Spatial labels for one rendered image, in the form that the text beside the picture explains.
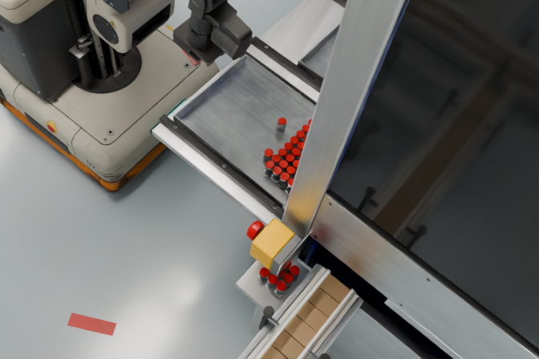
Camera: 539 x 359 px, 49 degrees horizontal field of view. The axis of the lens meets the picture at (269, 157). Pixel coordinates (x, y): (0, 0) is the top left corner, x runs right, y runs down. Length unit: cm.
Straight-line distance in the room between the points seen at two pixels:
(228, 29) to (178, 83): 118
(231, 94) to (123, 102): 79
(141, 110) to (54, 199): 49
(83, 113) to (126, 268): 58
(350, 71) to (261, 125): 72
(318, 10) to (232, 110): 43
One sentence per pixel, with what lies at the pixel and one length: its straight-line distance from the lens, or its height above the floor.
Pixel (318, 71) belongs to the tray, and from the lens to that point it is 159.
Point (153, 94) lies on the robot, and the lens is 225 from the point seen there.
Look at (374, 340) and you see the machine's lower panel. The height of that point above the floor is 77.
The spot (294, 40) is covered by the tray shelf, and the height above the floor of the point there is 88.
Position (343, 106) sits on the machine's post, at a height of 145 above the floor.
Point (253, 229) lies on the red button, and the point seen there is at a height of 101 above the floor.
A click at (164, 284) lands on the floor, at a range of 222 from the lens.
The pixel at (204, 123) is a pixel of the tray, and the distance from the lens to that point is 146.
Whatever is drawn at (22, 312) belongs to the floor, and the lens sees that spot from 228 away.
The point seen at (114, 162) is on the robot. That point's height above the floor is 26.
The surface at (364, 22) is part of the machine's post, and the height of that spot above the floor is 161.
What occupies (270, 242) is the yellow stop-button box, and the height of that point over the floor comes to 103.
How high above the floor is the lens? 212
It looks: 60 degrees down
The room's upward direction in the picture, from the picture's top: 12 degrees clockwise
